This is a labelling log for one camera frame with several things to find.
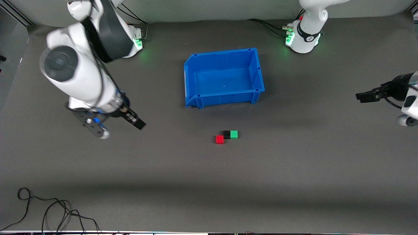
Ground black left base cables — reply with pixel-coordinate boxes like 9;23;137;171
246;9;306;37

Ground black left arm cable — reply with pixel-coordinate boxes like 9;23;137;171
384;94;404;110

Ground loose black table cable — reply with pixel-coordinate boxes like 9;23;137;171
0;187;100;234

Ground black base cables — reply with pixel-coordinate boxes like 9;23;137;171
246;9;306;37
116;5;149;41

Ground blue plastic storage bin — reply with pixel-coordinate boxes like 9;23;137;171
184;48;265;109

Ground black right base cables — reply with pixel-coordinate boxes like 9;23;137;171
116;5;149;41

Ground black frame rail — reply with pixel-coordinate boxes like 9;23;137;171
3;0;35;26

